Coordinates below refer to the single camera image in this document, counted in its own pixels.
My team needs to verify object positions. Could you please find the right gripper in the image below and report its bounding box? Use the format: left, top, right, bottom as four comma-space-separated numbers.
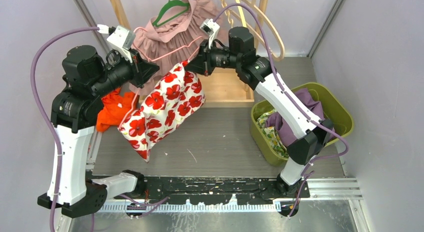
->
183, 39, 240, 77

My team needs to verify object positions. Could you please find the pink hanger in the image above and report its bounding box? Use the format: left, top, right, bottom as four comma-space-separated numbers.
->
118, 25, 205, 129

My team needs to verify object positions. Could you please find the pink dress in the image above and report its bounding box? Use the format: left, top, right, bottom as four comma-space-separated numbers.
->
129, 0, 219, 97

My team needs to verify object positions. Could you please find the red floral garment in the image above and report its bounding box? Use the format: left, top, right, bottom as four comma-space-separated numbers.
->
118, 61, 206, 162

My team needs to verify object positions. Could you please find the green hanger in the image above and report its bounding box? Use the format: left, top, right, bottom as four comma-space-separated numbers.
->
152, 0, 190, 27

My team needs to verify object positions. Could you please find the lemon print skirt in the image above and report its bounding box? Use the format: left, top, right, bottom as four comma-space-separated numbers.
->
256, 109, 296, 158

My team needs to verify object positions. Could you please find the purple skirt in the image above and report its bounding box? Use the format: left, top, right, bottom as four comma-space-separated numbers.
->
260, 88, 325, 147

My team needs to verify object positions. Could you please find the green plastic basket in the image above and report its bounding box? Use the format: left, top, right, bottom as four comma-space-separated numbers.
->
250, 82, 354, 166

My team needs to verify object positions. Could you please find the yellow hanger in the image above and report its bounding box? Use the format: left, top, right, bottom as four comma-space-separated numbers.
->
220, 0, 247, 27

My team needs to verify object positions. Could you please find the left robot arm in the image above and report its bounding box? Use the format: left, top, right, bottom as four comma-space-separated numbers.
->
37, 45, 159, 218

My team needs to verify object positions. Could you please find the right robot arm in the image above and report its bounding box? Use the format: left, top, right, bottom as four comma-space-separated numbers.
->
184, 24, 333, 198

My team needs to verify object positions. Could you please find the beige wooden hanger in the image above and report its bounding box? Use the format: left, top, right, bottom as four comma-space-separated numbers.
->
231, 0, 286, 62

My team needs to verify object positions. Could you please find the wooden clothes rack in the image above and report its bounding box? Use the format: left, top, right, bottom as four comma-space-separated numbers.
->
109, 0, 269, 107

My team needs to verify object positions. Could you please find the orange cloth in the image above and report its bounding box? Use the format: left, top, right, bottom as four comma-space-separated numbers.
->
96, 88, 138, 132

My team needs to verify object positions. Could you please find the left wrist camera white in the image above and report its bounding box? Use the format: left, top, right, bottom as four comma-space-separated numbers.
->
107, 25, 136, 63

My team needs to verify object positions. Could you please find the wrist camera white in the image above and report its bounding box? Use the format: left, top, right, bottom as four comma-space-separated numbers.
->
199, 18, 220, 49
107, 25, 136, 63

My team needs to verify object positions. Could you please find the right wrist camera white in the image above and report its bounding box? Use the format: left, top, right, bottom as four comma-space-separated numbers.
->
199, 18, 220, 49

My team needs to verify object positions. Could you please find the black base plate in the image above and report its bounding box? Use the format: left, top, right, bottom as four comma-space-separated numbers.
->
122, 176, 311, 216

